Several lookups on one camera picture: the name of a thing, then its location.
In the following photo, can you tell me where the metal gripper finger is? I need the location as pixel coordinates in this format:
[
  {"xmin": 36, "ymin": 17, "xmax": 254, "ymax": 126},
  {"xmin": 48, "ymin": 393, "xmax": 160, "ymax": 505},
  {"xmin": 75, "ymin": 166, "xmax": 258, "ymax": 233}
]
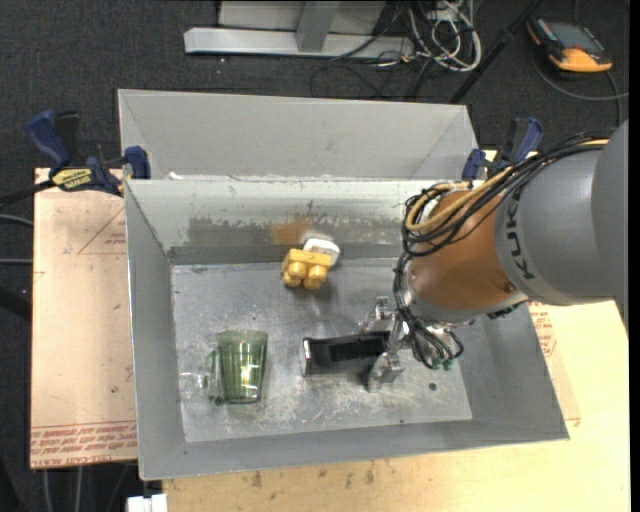
[
  {"xmin": 369, "ymin": 351, "xmax": 406, "ymax": 386},
  {"xmin": 359, "ymin": 295, "xmax": 397, "ymax": 335}
]

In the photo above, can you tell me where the black and grey box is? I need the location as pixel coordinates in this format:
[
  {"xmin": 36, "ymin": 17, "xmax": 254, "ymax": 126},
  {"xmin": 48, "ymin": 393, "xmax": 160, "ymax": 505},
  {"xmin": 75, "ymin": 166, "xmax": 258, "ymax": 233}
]
[{"xmin": 300, "ymin": 334, "xmax": 389, "ymax": 378}]

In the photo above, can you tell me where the white rounded plastic piece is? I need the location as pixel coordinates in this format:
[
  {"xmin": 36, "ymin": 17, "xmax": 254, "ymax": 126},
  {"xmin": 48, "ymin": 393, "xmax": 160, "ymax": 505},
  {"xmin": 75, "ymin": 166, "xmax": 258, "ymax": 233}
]
[{"xmin": 302, "ymin": 237, "xmax": 342, "ymax": 267}]

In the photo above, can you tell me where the yellow toy building block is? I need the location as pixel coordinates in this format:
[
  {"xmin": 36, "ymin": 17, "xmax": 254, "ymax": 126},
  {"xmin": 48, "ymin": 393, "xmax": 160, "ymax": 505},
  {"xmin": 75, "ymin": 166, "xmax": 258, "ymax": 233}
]
[{"xmin": 280, "ymin": 247, "xmax": 334, "ymax": 292}]

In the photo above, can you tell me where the grey metal bin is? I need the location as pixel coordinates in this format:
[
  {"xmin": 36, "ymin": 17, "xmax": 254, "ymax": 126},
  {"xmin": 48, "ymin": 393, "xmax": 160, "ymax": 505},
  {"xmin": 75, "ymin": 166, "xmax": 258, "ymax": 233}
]
[{"xmin": 117, "ymin": 88, "xmax": 571, "ymax": 481}]

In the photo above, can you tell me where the green clear glass mug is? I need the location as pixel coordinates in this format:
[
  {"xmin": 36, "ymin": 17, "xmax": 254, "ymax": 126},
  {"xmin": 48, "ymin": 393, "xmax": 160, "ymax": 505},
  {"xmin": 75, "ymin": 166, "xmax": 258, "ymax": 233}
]
[{"xmin": 178, "ymin": 328, "xmax": 270, "ymax": 406}]

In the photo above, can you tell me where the brown cardboard board, red print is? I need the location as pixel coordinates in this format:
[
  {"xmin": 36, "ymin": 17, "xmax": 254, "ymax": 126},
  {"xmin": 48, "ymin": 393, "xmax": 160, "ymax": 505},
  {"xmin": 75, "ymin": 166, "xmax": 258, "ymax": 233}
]
[{"xmin": 29, "ymin": 167, "xmax": 584, "ymax": 471}]

